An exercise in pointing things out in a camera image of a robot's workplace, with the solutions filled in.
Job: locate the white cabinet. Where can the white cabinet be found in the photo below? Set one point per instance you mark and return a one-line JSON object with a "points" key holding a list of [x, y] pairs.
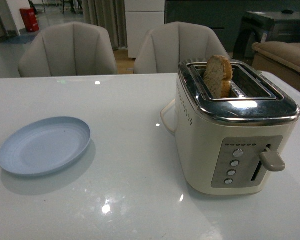
{"points": [[142, 16]]}

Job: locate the left grey upholstered chair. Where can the left grey upholstered chair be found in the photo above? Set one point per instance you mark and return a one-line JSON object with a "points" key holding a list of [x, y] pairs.
{"points": [[69, 49]]}

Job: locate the red bin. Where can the red bin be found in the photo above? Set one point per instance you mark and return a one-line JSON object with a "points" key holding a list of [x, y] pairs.
{"points": [[29, 19]]}

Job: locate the light blue plate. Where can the light blue plate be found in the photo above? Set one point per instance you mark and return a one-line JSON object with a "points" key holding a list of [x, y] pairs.
{"points": [[45, 146]]}

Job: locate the beige sofa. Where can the beige sofa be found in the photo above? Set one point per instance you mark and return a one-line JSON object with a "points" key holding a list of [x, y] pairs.
{"points": [[279, 58]]}

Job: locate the cream and chrome toaster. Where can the cream and chrome toaster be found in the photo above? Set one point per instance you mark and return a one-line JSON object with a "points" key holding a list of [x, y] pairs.
{"points": [[230, 146]]}

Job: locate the slice of bread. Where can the slice of bread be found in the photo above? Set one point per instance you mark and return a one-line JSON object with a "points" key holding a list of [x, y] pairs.
{"points": [[218, 75]]}

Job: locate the grey upholstered chair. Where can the grey upholstered chair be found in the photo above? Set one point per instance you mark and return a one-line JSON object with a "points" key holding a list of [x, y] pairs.
{"points": [[164, 47], [69, 49]]}

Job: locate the grey curtain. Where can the grey curtain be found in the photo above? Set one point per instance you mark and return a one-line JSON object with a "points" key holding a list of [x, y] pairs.
{"points": [[108, 14]]}

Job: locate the dark grey desk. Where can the dark grey desk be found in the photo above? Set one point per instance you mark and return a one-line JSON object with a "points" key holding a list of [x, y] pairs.
{"points": [[265, 27]]}

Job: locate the right grey upholstered chair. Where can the right grey upholstered chair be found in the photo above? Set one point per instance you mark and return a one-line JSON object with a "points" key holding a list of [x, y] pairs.
{"points": [[164, 47]]}

